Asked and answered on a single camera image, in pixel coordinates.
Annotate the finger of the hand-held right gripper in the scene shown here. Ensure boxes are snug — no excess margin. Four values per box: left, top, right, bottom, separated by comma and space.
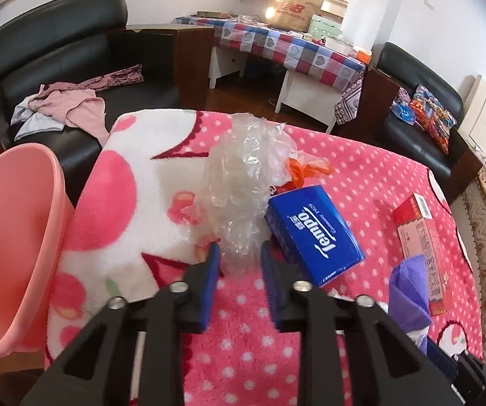
426, 338, 459, 383

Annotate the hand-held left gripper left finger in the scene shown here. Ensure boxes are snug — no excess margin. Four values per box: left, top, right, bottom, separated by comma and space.
19, 243, 222, 406

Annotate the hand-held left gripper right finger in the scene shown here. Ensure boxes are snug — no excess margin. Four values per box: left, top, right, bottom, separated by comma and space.
260, 241, 467, 406

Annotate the purple face mask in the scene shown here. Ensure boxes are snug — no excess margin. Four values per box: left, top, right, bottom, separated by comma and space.
389, 254, 433, 356

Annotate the clear plastic wrap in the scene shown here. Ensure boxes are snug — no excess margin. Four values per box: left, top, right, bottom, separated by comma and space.
192, 113, 298, 280

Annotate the pink plastic bin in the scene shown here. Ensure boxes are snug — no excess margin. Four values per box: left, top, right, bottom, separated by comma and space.
0, 143, 76, 358

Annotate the blue tissue pack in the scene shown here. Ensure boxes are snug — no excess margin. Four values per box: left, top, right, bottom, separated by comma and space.
264, 185, 366, 287

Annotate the orange crumpled wrapper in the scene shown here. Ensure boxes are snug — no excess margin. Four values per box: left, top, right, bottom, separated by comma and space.
285, 156, 332, 189

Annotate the red cardboard box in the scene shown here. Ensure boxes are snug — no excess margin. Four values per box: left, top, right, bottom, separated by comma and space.
392, 192, 448, 317

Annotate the pink dotted printed blanket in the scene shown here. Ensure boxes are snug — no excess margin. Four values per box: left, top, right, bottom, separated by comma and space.
44, 109, 486, 406

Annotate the white desk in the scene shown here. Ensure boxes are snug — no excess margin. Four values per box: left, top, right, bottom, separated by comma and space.
208, 46, 345, 134

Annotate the small black leather armchair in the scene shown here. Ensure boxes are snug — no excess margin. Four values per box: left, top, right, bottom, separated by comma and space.
367, 41, 484, 204

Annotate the pink garment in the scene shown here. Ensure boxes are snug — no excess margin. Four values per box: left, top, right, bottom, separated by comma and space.
29, 81, 108, 144

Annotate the blue crumpled bag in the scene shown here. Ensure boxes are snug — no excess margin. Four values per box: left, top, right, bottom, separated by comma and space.
391, 104, 415, 124

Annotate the dark wooden side cabinet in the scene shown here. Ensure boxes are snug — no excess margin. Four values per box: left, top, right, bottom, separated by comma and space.
112, 24, 216, 111

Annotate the dark wooden side table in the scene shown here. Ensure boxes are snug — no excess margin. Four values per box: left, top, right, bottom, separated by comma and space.
336, 63, 400, 136

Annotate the maroon patterned cloth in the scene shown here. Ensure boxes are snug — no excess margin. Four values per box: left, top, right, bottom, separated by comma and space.
76, 63, 144, 93

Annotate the checked patterned cloth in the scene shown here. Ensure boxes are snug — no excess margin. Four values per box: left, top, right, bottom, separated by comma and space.
393, 87, 413, 108

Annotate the colourful printed cushion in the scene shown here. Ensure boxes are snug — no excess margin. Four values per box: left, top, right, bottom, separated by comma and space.
409, 85, 458, 155

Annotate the white grey garment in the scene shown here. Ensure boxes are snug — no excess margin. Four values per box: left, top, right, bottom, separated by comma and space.
10, 93, 68, 140

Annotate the checkered heart tablecloth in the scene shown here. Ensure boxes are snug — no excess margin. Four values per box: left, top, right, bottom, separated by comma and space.
174, 16, 368, 125

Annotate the white container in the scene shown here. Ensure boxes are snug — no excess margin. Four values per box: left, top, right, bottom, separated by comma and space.
325, 36, 353, 51

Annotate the green box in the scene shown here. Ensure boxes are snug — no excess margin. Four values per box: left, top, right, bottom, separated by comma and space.
308, 14, 345, 41

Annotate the brown paper bag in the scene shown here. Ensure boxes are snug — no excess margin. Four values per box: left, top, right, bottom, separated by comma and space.
266, 0, 326, 32

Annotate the wide black leather armchair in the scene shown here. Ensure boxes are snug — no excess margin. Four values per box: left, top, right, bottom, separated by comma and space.
0, 0, 180, 178

